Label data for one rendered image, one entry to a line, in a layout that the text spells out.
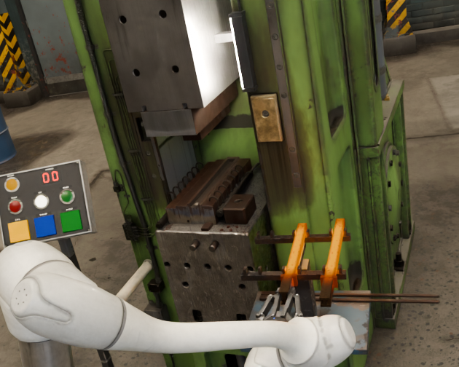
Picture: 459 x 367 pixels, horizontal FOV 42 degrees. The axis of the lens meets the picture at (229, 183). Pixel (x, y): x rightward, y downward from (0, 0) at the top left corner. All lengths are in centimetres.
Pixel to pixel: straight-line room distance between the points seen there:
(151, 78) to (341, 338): 113
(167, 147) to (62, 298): 144
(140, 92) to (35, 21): 689
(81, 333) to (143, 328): 13
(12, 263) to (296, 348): 60
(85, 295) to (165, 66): 111
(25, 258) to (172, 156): 135
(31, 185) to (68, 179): 14
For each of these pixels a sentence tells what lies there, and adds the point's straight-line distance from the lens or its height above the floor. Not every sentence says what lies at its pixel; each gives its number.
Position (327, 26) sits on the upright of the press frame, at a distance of 235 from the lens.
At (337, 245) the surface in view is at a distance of 186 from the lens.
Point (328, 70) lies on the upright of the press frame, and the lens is 238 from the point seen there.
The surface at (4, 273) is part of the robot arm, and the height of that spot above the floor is 141.
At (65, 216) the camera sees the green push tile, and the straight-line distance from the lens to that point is 232.
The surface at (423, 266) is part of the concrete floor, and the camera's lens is 347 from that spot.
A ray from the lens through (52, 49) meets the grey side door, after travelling 893.
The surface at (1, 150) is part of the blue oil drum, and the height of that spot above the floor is 13.
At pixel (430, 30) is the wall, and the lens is 799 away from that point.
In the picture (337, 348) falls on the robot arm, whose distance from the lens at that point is 133.
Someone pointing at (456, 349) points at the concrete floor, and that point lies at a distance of 294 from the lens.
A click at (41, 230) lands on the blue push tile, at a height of 100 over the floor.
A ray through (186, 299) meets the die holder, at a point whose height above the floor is 60.
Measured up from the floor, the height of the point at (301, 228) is 96.
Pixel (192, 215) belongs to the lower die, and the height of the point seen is 95.
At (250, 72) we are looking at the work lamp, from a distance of 202.
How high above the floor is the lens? 194
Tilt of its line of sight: 24 degrees down
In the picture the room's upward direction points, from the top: 12 degrees counter-clockwise
